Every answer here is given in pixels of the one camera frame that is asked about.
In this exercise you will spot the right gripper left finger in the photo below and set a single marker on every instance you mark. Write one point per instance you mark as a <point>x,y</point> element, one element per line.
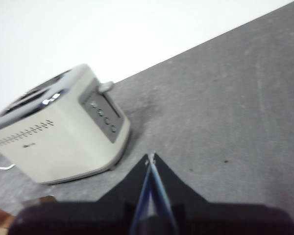
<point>88,218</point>

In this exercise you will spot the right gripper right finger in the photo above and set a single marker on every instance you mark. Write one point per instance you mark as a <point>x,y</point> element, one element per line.
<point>210,218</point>

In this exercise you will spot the brown bread slice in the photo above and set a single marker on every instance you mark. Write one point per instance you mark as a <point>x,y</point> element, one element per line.
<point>0,218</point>

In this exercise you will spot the grey toaster lever knob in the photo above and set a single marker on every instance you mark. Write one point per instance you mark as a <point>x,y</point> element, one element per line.
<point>107,86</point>

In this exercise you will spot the stainless steel toaster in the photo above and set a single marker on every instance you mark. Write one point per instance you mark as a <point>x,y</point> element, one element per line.
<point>63,147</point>

